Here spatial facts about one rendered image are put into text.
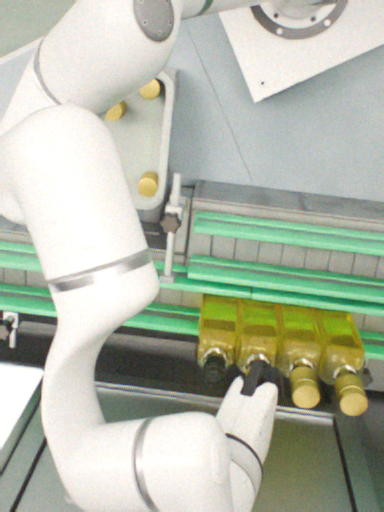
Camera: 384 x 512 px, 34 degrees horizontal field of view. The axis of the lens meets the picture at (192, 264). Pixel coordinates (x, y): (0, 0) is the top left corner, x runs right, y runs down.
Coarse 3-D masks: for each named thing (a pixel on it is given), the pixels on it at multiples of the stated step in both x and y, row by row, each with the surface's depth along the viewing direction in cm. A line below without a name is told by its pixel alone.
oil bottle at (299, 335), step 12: (276, 312) 96; (288, 312) 93; (300, 312) 93; (312, 312) 94; (288, 324) 89; (300, 324) 89; (312, 324) 90; (288, 336) 86; (300, 336) 86; (312, 336) 86; (288, 348) 84; (300, 348) 84; (312, 348) 84; (288, 360) 84; (312, 360) 83; (288, 372) 84
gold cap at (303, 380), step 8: (296, 368) 81; (304, 368) 80; (296, 376) 79; (304, 376) 79; (312, 376) 79; (296, 384) 78; (304, 384) 77; (312, 384) 77; (296, 392) 77; (304, 392) 77; (312, 392) 77; (296, 400) 78; (304, 400) 77; (312, 400) 77
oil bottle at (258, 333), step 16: (240, 304) 95; (256, 304) 95; (272, 304) 95; (240, 320) 90; (256, 320) 90; (272, 320) 90; (240, 336) 86; (256, 336) 85; (272, 336) 86; (240, 352) 85; (256, 352) 84; (272, 352) 84; (240, 368) 85
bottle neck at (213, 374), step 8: (208, 352) 83; (216, 352) 83; (208, 360) 81; (216, 360) 81; (224, 360) 82; (208, 368) 79; (216, 368) 79; (224, 368) 80; (208, 376) 81; (216, 376) 81; (224, 376) 80; (208, 384) 80; (216, 384) 80
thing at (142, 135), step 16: (160, 96) 104; (128, 112) 105; (144, 112) 105; (160, 112) 104; (112, 128) 106; (128, 128) 106; (144, 128) 106; (160, 128) 105; (128, 144) 107; (144, 144) 107; (160, 144) 106; (128, 160) 108; (144, 160) 108; (160, 160) 100; (128, 176) 109; (160, 176) 101; (160, 192) 102; (144, 208) 103
